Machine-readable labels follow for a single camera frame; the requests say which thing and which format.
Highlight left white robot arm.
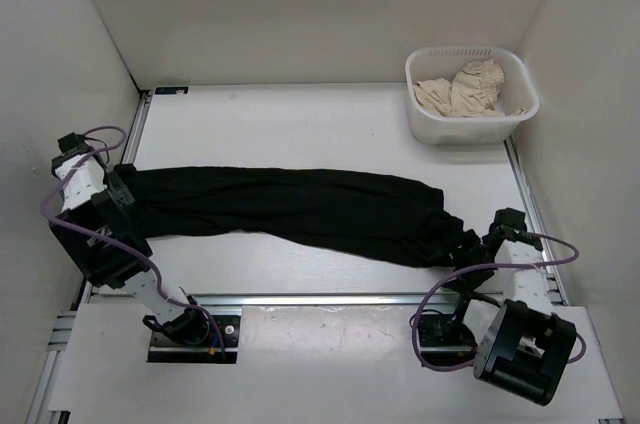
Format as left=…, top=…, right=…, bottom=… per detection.
left=41, top=131, right=216, bottom=346

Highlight aluminium front rail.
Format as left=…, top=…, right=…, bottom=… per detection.
left=197, top=292, right=469, bottom=309

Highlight small dark label tag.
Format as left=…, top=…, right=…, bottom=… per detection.
left=154, top=86, right=189, bottom=95

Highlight black trousers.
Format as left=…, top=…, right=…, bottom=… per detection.
left=116, top=164, right=468, bottom=268

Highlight white plastic basket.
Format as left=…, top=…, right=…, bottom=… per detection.
left=405, top=46, right=539, bottom=145

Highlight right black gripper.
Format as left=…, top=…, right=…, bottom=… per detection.
left=430, top=228, right=498, bottom=293

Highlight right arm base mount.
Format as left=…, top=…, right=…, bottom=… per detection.
left=418, top=310, right=478, bottom=367

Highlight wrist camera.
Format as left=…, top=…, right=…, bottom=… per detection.
left=52, top=133, right=105, bottom=169
left=487, top=208, right=543, bottom=252

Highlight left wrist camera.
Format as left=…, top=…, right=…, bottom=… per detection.
left=52, top=133, right=105, bottom=169

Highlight beige garment in basket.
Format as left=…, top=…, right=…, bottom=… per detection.
left=405, top=49, right=539, bottom=123

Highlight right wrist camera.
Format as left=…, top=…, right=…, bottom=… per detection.
left=487, top=208, right=543, bottom=252

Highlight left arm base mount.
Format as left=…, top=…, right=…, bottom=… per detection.
left=142, top=309, right=241, bottom=365

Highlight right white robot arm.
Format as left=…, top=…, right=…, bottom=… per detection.
left=409, top=208, right=584, bottom=406

